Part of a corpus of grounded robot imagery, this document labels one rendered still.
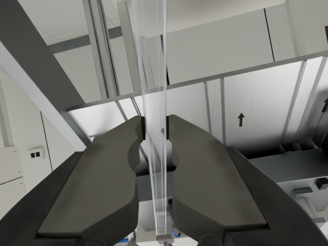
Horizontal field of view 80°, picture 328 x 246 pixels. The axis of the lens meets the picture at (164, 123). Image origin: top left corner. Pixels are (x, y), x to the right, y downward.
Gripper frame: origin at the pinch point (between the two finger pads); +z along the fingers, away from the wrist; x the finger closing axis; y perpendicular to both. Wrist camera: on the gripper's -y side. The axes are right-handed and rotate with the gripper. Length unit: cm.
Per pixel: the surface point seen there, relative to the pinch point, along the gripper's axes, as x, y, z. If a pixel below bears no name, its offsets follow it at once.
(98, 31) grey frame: -14.7, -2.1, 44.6
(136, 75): -7, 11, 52
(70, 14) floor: -71, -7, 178
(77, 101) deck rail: -11.6, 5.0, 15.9
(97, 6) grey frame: -15, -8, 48
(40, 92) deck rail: -13.0, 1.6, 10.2
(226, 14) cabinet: 31, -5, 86
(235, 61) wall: 73, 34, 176
